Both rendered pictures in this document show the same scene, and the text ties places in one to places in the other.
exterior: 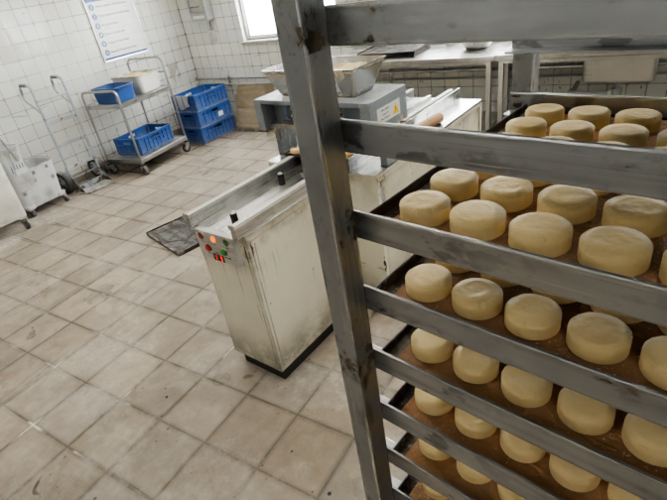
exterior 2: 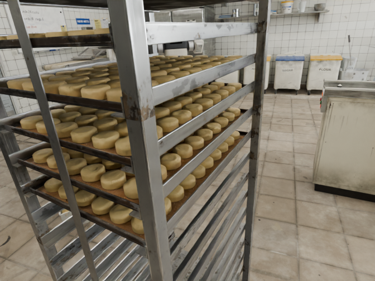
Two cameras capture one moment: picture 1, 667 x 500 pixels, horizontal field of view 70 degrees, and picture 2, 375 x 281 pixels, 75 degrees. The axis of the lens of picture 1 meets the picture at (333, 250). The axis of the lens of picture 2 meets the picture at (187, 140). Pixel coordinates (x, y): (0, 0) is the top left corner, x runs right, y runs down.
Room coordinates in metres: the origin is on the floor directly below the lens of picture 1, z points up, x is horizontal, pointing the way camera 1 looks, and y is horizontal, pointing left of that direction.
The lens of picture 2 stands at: (0.27, -1.09, 1.32)
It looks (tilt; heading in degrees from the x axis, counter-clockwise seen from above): 24 degrees down; 76
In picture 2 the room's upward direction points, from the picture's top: 3 degrees counter-clockwise
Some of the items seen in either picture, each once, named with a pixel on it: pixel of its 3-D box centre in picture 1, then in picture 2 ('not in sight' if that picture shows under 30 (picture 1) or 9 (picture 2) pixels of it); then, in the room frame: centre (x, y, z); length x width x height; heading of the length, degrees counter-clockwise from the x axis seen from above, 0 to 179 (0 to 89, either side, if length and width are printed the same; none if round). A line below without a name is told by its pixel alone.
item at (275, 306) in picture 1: (288, 265); (368, 143); (2.09, 0.24, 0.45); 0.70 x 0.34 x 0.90; 138
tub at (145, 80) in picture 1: (137, 82); not in sight; (5.87, 1.88, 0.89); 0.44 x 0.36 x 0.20; 63
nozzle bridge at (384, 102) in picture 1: (331, 125); not in sight; (2.47, -0.10, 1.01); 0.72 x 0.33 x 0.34; 48
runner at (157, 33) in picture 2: not in sight; (214, 30); (0.49, -0.52, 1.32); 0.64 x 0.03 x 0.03; 44
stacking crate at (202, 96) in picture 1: (200, 97); not in sight; (6.44, 1.35, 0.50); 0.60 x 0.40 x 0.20; 146
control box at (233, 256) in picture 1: (218, 246); (323, 100); (1.82, 0.48, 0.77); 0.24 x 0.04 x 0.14; 48
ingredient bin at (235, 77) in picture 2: not in sight; (227, 73); (2.71, 4.29, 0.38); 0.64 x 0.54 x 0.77; 57
